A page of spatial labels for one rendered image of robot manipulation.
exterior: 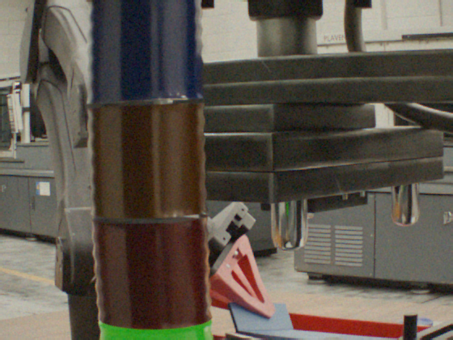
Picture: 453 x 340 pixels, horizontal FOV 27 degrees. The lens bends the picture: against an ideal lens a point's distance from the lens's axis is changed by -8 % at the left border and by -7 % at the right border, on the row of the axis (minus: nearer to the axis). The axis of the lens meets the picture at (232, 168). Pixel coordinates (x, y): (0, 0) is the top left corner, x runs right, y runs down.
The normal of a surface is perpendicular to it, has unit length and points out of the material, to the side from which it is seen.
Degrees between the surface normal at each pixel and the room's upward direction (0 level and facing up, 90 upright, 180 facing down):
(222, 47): 90
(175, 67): 104
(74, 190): 53
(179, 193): 76
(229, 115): 90
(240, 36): 91
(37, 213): 90
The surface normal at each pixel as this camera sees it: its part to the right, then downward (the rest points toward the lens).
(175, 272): 0.45, -0.22
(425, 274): -0.73, 0.06
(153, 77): 0.22, -0.20
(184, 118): 0.66, -0.22
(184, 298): 0.57, 0.27
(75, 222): 0.29, -0.58
